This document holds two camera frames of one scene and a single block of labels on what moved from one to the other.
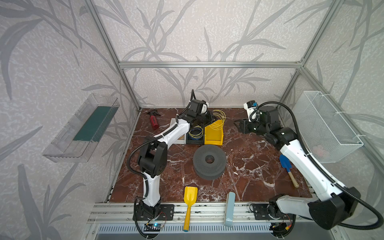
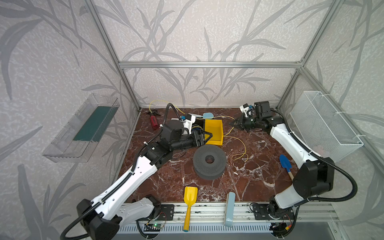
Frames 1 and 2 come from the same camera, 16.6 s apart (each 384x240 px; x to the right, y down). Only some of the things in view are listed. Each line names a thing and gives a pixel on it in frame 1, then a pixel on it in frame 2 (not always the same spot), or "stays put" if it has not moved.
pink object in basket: (318, 150) stays put
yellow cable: (224, 117) → (212, 117)
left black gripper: (205, 119) → (198, 139)
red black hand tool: (153, 119) stays put
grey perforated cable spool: (209, 162) stays put
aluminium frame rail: (210, 64) stays put
